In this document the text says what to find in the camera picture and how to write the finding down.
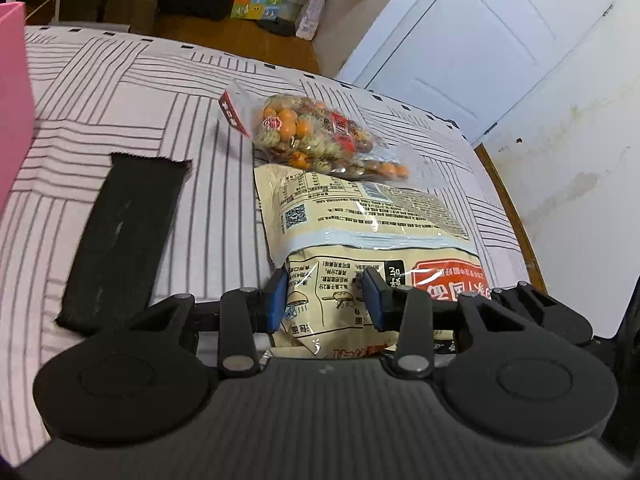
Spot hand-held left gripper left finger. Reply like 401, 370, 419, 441
117, 269, 289, 380

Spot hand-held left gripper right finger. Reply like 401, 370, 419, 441
361, 266, 538, 380

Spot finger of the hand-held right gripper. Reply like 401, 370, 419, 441
492, 281, 594, 346

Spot beige snack bag red label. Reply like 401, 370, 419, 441
254, 162, 484, 359

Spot pink storage box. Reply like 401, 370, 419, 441
0, 2, 36, 212

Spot striped bed sheet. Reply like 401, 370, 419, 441
0, 25, 545, 467

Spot plain black snack packet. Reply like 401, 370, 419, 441
54, 152, 194, 337

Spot clear bag of coated peanuts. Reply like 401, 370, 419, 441
219, 82, 412, 184

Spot white door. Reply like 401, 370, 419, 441
335, 0, 615, 147

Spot brown cardboard box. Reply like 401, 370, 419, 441
312, 0, 382, 79

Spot white plastic bag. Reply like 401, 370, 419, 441
295, 0, 329, 41

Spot wooden bed frame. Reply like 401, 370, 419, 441
474, 144, 549, 292

